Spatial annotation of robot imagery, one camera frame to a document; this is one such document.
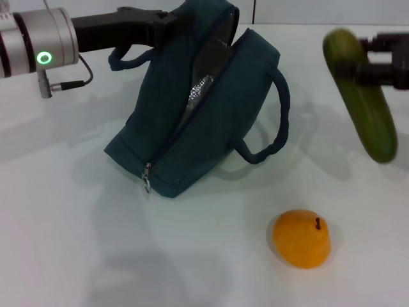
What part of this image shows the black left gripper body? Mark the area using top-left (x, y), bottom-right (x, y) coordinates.
top-left (70, 6), bottom-right (161, 54)

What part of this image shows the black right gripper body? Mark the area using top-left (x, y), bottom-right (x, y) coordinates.
top-left (390, 31), bottom-right (409, 92)

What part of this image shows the green cucumber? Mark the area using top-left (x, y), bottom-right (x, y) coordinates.
top-left (322, 28), bottom-right (398, 164)

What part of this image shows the teal fabric zipper bag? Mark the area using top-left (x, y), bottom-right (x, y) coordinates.
top-left (104, 0), bottom-right (291, 199)

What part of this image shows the orange pear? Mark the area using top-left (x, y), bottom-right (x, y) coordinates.
top-left (272, 209), bottom-right (332, 269)

